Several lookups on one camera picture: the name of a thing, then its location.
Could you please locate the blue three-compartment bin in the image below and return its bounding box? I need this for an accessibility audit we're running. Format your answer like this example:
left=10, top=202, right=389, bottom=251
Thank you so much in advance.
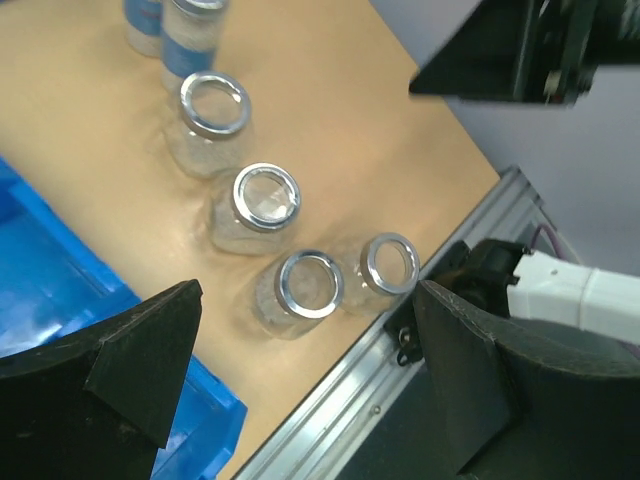
left=1, top=163, right=247, bottom=479

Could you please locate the clear jar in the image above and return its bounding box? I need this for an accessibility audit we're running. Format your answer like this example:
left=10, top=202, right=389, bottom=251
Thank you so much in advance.
left=206, top=163, right=302, bottom=256
left=164, top=70, right=252, bottom=179
left=248, top=249, right=345, bottom=340

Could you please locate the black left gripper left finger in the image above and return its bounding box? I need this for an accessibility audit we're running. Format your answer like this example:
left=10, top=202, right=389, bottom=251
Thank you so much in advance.
left=1, top=280, right=202, bottom=479

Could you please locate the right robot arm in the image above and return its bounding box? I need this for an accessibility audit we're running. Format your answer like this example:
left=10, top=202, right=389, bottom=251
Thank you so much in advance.
left=409, top=1, right=639, bottom=479

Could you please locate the aluminium front rail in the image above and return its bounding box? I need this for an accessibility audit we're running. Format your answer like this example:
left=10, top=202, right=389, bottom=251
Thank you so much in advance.
left=235, top=167, right=537, bottom=479

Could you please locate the blue label jar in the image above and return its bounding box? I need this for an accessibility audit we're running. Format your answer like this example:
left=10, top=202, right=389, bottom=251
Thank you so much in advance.
left=123, top=0, right=163, bottom=58
left=161, top=0, right=230, bottom=91

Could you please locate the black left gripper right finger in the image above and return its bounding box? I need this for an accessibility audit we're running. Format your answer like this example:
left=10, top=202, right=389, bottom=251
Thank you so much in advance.
left=414, top=281, right=639, bottom=479

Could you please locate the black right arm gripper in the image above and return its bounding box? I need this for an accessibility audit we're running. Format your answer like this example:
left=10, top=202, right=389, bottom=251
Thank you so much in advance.
left=409, top=0, right=639, bottom=105

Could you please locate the clear jar edge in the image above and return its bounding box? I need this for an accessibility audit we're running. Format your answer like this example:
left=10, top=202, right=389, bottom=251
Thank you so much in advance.
left=335, top=232, right=421, bottom=317

